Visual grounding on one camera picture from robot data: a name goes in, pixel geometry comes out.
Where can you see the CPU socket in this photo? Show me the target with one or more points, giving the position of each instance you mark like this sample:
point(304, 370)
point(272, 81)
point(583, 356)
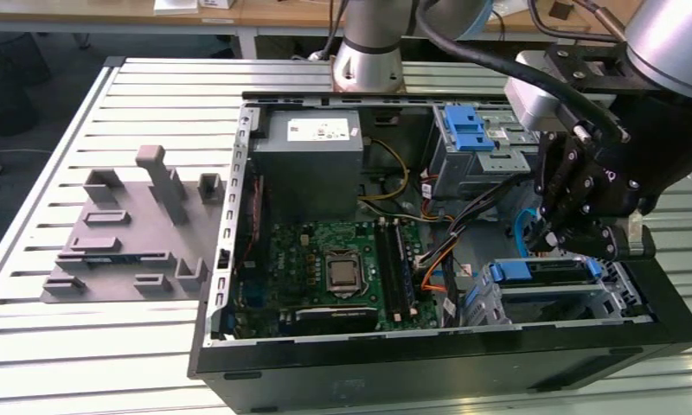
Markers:
point(345, 252)

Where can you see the white box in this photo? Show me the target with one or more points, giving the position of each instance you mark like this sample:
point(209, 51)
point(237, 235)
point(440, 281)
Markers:
point(216, 3)
point(176, 6)

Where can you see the black PC case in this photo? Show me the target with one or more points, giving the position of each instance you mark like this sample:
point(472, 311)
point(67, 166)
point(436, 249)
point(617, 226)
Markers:
point(380, 380)

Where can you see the black camera bracket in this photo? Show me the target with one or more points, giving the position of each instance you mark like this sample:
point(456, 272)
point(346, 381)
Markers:
point(571, 65)

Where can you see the hard disk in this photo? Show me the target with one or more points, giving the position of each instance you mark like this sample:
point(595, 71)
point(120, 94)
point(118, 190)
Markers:
point(509, 271)

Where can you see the grey parts rack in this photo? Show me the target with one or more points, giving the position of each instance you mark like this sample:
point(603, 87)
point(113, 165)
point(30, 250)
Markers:
point(144, 242)

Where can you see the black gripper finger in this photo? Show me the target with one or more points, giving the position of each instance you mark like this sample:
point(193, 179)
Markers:
point(588, 240)
point(571, 173)

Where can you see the grey power supply unit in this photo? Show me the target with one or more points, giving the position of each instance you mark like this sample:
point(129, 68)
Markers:
point(305, 181)

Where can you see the blue drive latch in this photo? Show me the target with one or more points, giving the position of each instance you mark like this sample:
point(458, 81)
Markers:
point(466, 129)

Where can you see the black bin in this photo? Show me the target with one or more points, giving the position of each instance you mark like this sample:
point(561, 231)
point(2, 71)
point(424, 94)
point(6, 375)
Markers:
point(10, 86)

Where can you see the silver optical drive cage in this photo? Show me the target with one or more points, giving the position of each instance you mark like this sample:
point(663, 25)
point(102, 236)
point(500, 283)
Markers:
point(454, 173)

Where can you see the RAM stick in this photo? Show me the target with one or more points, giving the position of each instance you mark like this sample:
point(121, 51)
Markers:
point(111, 259)
point(405, 268)

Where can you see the green motherboard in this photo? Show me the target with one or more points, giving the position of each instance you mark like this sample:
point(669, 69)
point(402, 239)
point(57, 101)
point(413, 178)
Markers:
point(300, 259)

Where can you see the black graphics card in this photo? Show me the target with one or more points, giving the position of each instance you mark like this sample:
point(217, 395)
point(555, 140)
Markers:
point(334, 320)

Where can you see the wooden desk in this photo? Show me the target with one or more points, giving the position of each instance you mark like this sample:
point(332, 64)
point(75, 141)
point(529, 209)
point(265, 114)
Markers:
point(265, 19)

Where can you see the small black box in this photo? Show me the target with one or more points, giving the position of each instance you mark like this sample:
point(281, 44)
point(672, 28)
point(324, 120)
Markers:
point(564, 10)

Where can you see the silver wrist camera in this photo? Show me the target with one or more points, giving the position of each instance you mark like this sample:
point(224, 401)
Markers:
point(530, 99)

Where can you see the silver CPU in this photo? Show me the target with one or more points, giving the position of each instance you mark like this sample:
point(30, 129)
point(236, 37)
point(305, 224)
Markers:
point(344, 273)

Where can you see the metal disk bay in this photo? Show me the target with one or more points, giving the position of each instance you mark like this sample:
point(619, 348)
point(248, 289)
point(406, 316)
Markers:
point(553, 294)

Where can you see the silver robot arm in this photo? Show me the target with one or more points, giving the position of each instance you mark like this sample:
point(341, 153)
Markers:
point(369, 65)

